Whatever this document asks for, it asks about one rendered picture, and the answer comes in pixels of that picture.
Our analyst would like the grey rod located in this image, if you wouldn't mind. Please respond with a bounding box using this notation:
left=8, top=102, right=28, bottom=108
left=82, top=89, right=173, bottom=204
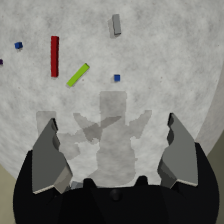
left=112, top=14, right=121, bottom=35

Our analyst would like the red rod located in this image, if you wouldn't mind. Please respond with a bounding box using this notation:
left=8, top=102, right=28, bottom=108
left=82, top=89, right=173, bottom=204
left=51, top=36, right=59, bottom=77

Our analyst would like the small blue cube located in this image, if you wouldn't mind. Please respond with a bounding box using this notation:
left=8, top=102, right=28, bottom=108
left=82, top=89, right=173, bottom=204
left=15, top=42, right=23, bottom=49
left=114, top=75, right=120, bottom=81

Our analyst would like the lime green rod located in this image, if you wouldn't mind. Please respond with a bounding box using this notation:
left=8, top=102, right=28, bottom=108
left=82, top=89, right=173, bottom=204
left=67, top=63, right=90, bottom=87

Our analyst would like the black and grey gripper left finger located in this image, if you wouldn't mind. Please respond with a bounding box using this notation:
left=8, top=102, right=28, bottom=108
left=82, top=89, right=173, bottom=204
left=13, top=118, right=73, bottom=224

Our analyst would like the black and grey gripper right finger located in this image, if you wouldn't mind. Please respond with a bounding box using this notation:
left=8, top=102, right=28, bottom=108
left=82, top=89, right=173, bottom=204
left=157, top=113, right=220, bottom=224

